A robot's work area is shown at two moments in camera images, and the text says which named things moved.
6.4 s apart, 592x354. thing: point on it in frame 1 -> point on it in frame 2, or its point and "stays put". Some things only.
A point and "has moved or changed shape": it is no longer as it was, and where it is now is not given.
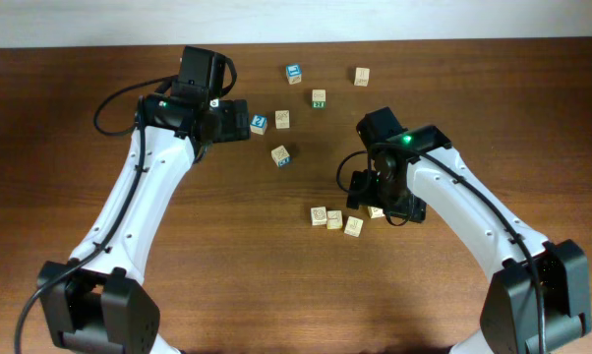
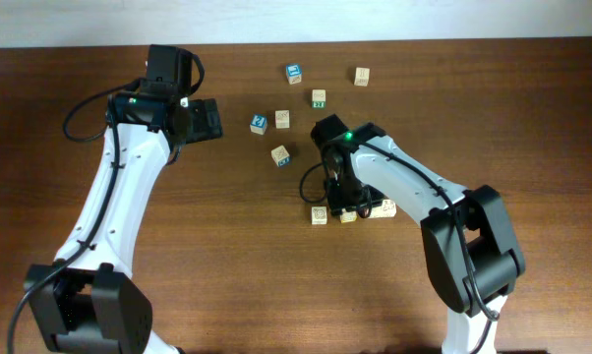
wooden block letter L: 334,219 -> 347,216
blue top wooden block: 293,73 stays put
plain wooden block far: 362,77 stays put
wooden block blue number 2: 259,124 stays put
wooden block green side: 319,98 stays put
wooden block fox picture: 282,119 stays put
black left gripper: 233,120 -> 205,122
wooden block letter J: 353,226 has moved or changed shape
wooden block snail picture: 319,215 stays put
